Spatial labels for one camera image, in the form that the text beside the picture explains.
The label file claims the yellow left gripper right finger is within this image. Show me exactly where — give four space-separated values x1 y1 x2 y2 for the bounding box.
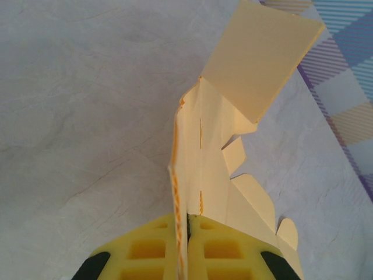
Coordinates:
188 214 297 280

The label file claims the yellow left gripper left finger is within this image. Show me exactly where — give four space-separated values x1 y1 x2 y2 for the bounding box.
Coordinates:
74 213 179 280

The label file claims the yellow paper box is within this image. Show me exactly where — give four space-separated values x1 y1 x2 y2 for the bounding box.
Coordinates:
167 0 326 280

